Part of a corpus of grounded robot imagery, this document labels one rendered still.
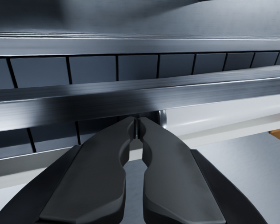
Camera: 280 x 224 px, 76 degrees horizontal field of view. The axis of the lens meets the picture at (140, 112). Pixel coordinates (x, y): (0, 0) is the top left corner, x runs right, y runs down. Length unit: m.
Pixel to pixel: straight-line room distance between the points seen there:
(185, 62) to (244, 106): 0.07
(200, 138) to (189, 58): 0.08
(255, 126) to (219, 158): 0.17
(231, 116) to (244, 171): 0.33
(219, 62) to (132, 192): 0.25
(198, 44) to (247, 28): 0.12
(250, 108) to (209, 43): 0.07
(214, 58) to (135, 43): 0.09
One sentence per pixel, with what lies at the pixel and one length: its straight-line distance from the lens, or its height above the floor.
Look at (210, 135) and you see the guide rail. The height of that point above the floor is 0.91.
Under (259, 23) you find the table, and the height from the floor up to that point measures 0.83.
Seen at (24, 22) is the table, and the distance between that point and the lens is 0.20.
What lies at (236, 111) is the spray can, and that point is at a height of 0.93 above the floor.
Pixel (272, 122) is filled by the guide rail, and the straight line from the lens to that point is 0.26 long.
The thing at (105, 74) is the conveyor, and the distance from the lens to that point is 0.16.
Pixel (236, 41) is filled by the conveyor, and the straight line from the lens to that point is 0.22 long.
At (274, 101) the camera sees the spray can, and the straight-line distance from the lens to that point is 0.20.
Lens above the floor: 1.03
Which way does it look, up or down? 56 degrees down
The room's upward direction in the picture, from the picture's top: 143 degrees clockwise
